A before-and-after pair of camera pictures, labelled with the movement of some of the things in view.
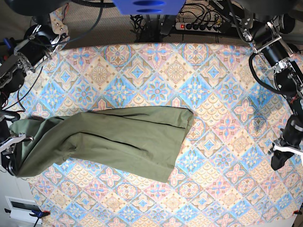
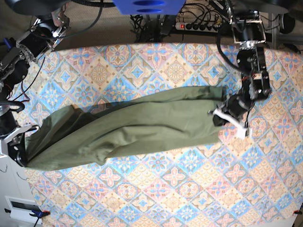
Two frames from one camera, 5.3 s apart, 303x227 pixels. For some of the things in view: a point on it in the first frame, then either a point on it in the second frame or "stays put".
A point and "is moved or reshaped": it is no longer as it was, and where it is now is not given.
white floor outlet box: x=27 y=210 stays put
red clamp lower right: x=297 y=212 stays put
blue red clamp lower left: x=38 y=214 stays put
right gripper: x=279 y=158 → x=235 y=109
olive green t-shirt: x=140 y=142 is moved or reshaped
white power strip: x=199 y=27 stays put
